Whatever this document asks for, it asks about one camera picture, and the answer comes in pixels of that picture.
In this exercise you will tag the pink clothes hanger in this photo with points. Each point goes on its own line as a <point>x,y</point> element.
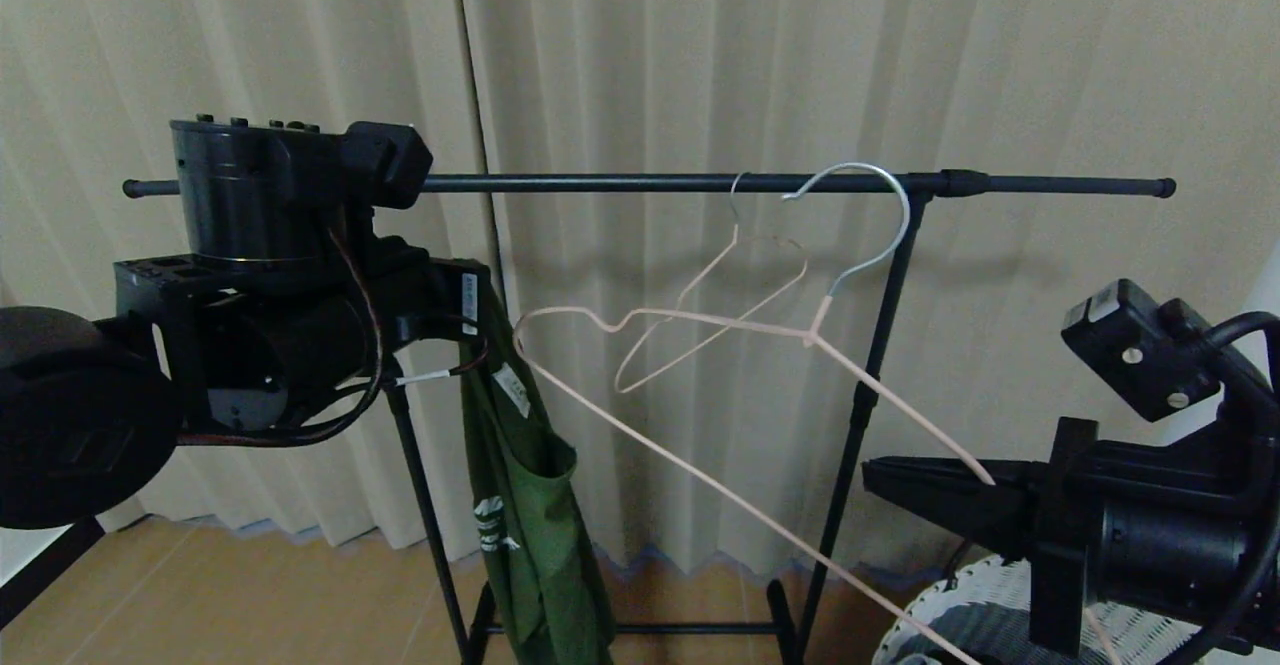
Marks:
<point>822,317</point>
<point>737,220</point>

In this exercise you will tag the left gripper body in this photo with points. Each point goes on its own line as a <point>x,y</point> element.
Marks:
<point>300,355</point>

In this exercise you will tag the beige curtain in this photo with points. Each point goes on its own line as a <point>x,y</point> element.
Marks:
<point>700,65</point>

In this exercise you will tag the white laundry basket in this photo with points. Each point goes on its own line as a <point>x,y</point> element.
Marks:
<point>980,615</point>

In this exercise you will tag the black clothes rack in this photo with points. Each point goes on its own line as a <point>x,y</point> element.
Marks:
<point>650,183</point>

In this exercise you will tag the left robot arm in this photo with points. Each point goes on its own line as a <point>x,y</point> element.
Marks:
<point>80,415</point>

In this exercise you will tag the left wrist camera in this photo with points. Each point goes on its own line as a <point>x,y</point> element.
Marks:
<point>385,160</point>

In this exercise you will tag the green long-sleeved shirt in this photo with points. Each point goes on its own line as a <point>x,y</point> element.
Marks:
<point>530,545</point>

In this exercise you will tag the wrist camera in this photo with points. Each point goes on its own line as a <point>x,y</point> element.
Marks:
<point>385,160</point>
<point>1140,350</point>

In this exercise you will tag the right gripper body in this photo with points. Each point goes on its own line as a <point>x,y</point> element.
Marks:
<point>1170,550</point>

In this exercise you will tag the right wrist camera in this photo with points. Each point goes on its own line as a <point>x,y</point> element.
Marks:
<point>1140,350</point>

